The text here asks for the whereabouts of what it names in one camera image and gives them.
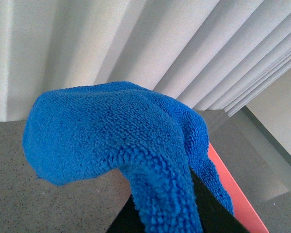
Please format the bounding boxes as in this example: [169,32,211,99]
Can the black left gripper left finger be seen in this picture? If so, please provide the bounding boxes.
[106,195,145,233]

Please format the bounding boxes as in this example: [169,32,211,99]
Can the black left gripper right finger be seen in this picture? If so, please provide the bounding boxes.
[190,168,248,233]

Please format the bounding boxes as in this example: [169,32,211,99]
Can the blue microfiber cloth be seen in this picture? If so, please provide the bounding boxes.
[22,82,234,233]

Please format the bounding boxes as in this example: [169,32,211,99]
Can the pink plastic box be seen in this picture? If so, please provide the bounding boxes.
[208,144,269,233]

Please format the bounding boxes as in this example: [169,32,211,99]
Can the white pleated curtain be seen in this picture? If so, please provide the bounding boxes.
[0,0,291,122]

